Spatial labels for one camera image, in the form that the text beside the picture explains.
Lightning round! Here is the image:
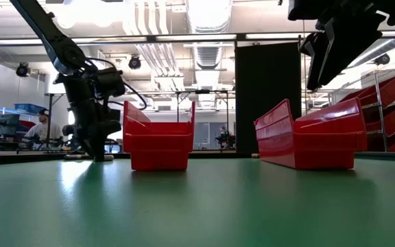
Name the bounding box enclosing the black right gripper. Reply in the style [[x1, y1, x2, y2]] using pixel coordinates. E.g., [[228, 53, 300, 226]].
[[288, 0, 395, 92]]

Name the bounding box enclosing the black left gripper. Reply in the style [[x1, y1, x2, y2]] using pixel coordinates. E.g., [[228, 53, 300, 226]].
[[62, 98, 123, 163]]

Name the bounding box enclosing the red plastic bin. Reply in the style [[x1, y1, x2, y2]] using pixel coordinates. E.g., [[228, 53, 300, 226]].
[[122, 100, 196, 172], [254, 97, 368, 171]]

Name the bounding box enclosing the red storage bin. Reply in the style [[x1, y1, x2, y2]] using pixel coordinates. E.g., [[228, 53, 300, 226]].
[[18, 119, 37, 130]]

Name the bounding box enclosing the black partition panel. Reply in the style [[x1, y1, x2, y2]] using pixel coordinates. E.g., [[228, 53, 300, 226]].
[[235, 41, 302, 154]]

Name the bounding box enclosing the background equipment cart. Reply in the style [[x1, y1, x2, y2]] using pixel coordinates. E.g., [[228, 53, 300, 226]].
[[0, 106, 47, 152]]

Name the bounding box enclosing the white ceiling pipe bundle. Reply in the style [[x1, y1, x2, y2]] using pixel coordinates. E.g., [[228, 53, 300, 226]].
[[121, 0, 187, 92]]

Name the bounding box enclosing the green table mat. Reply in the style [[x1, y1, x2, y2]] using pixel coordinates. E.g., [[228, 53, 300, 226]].
[[0, 156, 395, 247]]

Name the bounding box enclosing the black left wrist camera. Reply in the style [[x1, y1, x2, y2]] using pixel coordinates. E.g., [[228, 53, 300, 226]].
[[106, 108, 122, 122]]

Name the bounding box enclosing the grey slanted ceiling duct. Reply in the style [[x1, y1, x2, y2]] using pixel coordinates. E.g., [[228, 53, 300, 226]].
[[344, 36, 395, 69]]

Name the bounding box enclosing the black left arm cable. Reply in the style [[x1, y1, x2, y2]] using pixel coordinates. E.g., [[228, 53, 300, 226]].
[[87, 57, 147, 111]]

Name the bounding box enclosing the wire shelf rack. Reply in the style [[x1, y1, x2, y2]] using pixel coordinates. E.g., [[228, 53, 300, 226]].
[[341, 67, 395, 154]]

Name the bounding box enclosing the background black frame workstation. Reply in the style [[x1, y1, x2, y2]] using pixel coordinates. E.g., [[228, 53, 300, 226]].
[[45, 89, 236, 154]]

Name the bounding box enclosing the ribbed silver ceiling duct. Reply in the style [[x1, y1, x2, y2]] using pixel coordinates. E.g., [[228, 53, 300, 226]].
[[185, 0, 235, 71]]

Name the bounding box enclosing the black frame crossbar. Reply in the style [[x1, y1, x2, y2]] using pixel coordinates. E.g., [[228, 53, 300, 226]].
[[0, 30, 395, 46]]

